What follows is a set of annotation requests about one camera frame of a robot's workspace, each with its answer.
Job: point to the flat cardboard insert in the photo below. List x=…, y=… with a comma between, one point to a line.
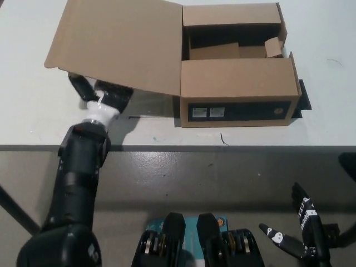
x=215, y=53

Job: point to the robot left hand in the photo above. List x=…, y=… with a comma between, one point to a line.
x=109, y=97

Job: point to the dark rounded object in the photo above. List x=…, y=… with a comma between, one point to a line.
x=347, y=165

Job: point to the small cardboard insert box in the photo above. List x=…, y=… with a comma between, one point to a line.
x=274, y=48

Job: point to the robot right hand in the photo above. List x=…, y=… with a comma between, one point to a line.
x=313, y=231

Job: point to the black floor foot plate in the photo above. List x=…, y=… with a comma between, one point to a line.
x=332, y=230

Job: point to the brown cardboard storage box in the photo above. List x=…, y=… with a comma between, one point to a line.
x=236, y=80

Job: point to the black diagonal table leg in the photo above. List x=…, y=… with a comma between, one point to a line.
x=19, y=208

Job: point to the black curved table leg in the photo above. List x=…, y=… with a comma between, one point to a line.
x=349, y=233

